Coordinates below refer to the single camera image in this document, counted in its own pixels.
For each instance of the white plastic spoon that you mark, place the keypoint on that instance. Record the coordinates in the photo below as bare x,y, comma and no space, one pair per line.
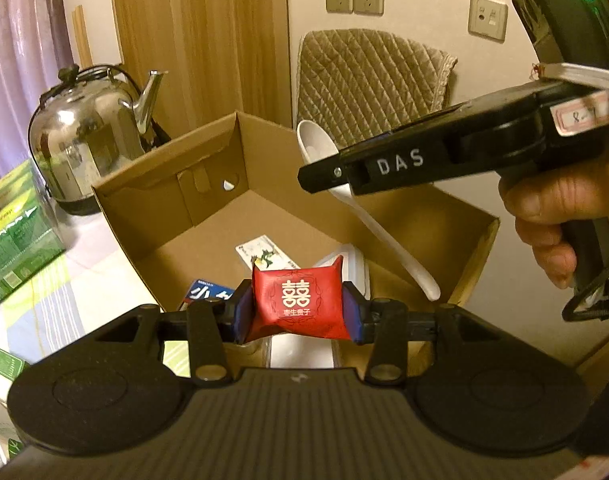
316,144

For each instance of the open brown cardboard box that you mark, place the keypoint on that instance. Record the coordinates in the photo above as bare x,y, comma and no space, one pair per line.
181,212

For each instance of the wooden door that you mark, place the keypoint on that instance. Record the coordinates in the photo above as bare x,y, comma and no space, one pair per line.
218,56

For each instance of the single wall socket plate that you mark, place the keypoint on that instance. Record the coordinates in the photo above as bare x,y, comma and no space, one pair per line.
488,19

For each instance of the purple curtain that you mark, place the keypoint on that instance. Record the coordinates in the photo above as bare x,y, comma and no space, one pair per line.
34,45

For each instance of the red wedding candy packet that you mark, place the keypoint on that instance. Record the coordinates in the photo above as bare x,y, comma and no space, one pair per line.
306,302

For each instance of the blue and white medicine box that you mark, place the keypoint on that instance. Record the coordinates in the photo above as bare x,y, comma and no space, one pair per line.
201,290

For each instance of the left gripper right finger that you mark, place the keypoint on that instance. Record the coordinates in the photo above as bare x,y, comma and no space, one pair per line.
378,345

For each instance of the person's right hand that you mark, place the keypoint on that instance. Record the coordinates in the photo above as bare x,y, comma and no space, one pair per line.
541,204

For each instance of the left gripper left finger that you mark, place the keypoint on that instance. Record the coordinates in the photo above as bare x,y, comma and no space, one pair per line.
211,324

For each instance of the small green carton box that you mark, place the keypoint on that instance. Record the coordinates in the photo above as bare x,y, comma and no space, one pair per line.
11,366

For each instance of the long white ointment box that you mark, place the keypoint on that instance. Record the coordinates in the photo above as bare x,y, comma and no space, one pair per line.
264,254

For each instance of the large green wrapped box pack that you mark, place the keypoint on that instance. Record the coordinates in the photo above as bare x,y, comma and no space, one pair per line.
29,237

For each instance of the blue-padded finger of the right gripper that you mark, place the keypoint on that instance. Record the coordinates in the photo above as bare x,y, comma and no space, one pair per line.
324,174

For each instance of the quilted beige chair cushion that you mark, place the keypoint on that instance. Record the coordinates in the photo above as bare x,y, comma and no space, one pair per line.
356,83

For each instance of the stainless steel kettle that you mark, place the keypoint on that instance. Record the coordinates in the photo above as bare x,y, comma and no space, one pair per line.
95,121

